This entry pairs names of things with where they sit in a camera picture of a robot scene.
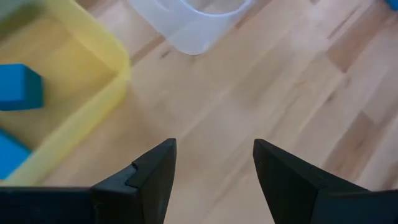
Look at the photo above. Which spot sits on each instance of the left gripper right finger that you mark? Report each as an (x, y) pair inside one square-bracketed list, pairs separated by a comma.
[(292, 193)]

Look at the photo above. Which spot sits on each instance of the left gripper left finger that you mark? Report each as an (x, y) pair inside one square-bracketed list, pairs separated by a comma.
[(143, 193)]

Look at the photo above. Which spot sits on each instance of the blue arch block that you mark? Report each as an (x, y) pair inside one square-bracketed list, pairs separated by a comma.
[(11, 154)]

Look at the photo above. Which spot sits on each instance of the long blue block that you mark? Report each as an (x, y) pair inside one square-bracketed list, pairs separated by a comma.
[(20, 87)]

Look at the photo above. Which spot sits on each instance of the blue rectangular block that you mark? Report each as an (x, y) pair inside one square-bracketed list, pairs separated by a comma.
[(392, 3)]

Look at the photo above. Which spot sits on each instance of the translucent yellow plastic bin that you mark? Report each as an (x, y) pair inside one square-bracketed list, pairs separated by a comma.
[(71, 102)]

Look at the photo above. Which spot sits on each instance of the clear plastic bin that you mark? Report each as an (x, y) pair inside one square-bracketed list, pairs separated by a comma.
[(186, 34)]

